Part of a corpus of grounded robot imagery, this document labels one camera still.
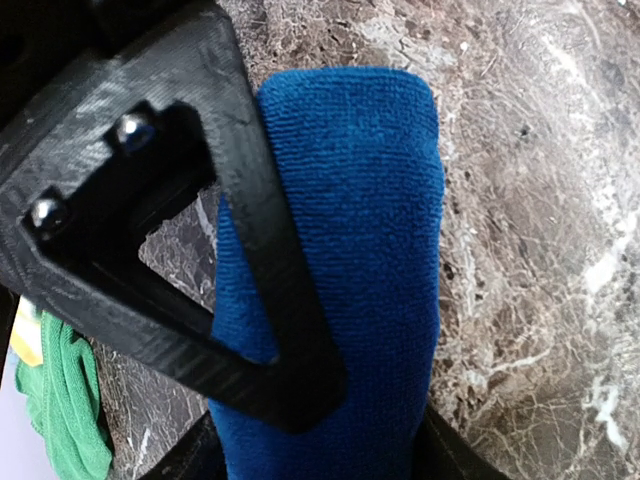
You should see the cream yellow cloth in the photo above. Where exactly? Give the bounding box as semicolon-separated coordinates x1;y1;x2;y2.
10;297;44;367

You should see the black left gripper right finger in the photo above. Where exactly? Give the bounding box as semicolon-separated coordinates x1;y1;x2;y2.
417;404;509;480

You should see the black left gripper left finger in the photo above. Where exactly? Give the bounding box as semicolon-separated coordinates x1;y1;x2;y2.
142;414;227;480

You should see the royal blue towel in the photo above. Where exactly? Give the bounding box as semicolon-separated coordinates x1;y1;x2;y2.
210;67;444;479

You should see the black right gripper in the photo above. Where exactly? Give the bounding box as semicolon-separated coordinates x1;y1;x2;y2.
1;1;219;145

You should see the green towel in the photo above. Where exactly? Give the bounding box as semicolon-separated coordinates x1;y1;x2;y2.
15;312;113;479

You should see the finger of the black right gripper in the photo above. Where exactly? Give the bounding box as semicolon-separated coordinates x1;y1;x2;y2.
0;7;349;435

